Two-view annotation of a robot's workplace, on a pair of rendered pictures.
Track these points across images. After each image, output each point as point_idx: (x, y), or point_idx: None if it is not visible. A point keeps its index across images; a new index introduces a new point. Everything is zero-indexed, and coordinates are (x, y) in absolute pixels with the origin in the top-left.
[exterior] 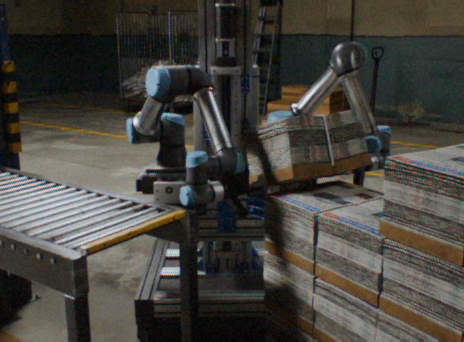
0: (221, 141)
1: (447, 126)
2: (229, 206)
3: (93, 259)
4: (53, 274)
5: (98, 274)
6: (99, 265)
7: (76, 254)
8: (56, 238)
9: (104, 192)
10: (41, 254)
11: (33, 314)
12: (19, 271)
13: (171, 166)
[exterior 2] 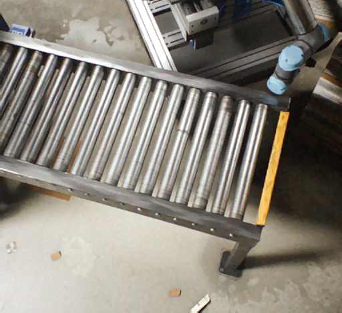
0: (308, 23)
1: None
2: None
3: (51, 0)
4: (229, 237)
5: (74, 25)
6: (65, 9)
7: (254, 230)
8: (207, 198)
9: (170, 77)
10: (216, 230)
11: (60, 103)
12: (181, 225)
13: None
